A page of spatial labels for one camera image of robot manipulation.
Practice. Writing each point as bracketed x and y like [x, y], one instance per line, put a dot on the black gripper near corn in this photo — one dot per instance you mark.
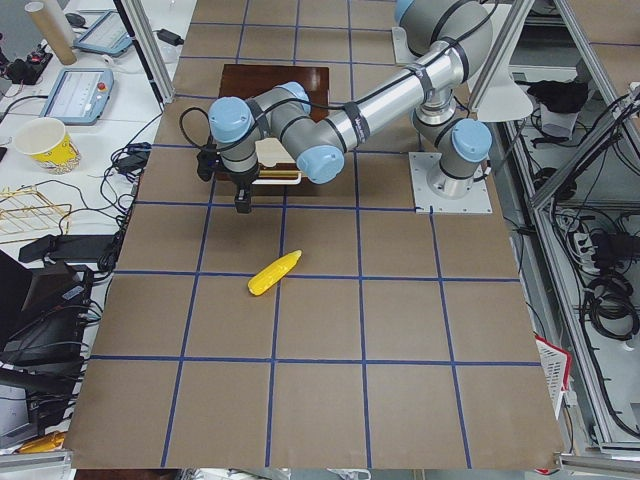
[244, 178]

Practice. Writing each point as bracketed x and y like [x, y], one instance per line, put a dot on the grey robot arm near corn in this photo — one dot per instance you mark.
[450, 40]

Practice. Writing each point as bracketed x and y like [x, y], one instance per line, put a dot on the red white plastic basket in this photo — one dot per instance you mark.
[556, 363]

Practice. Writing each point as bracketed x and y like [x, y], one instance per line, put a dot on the white plastic chair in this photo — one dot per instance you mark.
[503, 99]

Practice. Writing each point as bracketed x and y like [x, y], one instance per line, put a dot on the blue teach pendant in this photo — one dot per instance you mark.
[107, 35]
[79, 95]

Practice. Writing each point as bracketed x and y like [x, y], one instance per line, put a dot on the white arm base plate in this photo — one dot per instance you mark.
[436, 193]

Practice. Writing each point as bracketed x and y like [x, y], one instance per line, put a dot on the popcorn paper bucket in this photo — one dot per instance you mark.
[47, 141]

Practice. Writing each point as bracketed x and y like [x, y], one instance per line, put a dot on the black power adapter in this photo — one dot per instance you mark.
[169, 37]

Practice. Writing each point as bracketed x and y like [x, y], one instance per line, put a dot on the yellow corn cob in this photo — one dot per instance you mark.
[273, 273]

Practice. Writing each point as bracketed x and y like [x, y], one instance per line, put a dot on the blue teach pendant near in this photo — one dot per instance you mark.
[79, 95]

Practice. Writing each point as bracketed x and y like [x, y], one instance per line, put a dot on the cardboard tube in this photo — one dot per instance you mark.
[50, 19]

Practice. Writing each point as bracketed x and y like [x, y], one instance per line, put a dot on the gold wire rack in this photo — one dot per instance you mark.
[27, 214]

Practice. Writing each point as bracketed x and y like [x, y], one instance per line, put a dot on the aluminium frame post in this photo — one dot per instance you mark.
[138, 28]

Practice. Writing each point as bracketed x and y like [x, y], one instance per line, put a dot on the blue teach pendant far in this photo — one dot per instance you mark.
[107, 35]

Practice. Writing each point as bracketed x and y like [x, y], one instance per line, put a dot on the light wood drawer white handle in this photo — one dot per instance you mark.
[278, 172]

